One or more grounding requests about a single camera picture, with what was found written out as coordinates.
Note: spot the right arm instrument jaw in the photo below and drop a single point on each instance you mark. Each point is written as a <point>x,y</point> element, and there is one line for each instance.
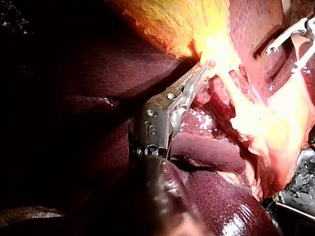
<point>304,60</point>
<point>286,37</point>

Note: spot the left arm instrument jaw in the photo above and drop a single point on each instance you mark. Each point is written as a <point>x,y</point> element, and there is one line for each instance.
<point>187,79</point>
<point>194,84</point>

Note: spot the right arm instrument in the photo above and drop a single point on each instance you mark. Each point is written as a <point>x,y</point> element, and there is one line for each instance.
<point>310,28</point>

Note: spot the left arm instrument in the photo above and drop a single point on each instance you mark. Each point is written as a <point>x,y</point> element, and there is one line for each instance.
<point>153,123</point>

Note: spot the gallbladder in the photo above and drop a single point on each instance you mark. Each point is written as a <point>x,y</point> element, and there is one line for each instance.
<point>177,22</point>

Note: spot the dark left arm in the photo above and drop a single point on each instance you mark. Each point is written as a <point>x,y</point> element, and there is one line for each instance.
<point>157,196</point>

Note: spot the thin tube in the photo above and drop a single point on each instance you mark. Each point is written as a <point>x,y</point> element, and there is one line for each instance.
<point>232,87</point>
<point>243,83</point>

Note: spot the dark red liver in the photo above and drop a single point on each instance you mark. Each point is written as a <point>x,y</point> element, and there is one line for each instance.
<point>110,71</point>

